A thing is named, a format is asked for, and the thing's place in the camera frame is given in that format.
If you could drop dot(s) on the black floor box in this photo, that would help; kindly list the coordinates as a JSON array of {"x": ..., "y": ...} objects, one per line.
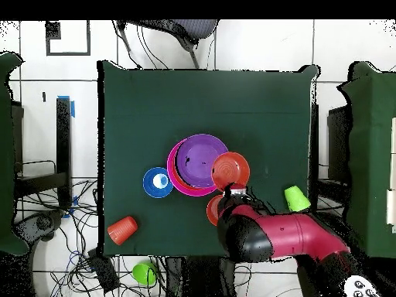
[{"x": 103, "y": 272}]

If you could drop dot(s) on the purple plastic bowl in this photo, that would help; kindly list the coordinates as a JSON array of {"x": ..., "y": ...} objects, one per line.
[{"x": 195, "y": 161}]

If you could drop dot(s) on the large orange plastic bowl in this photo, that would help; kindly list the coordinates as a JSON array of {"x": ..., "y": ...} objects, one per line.
[{"x": 174, "y": 176}]

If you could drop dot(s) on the small orange plastic bowl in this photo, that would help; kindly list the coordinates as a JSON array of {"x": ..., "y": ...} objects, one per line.
[
  {"x": 212, "y": 210},
  {"x": 230, "y": 170}
]

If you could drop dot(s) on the dark green table cloth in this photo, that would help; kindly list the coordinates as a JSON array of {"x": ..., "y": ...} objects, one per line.
[{"x": 201, "y": 99}]

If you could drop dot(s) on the blue plastic bowl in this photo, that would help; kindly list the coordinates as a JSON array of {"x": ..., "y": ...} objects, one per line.
[{"x": 151, "y": 190}]

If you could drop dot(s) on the grey office chair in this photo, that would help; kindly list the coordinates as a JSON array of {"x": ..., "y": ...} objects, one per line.
[{"x": 191, "y": 29}]

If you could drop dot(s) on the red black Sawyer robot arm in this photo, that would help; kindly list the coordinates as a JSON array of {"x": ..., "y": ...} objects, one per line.
[{"x": 287, "y": 235}]

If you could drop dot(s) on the black chair base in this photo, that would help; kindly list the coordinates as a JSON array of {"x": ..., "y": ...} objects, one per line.
[{"x": 43, "y": 222}]

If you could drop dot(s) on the green plastic cup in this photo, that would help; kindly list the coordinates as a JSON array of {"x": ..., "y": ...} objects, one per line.
[
  {"x": 142, "y": 273},
  {"x": 296, "y": 199}
]

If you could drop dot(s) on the large pink plastic bowl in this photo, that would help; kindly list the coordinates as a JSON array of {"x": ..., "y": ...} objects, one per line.
[{"x": 185, "y": 191}]

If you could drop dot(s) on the dark green side cloth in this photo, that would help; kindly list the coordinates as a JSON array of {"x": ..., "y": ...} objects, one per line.
[
  {"x": 371, "y": 139},
  {"x": 6, "y": 154}
]

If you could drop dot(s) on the black metal post frame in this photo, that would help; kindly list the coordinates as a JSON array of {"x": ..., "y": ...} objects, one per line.
[{"x": 64, "y": 139}]

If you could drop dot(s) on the orange plastic cup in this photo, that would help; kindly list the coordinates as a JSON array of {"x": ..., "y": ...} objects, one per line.
[{"x": 122, "y": 230}]

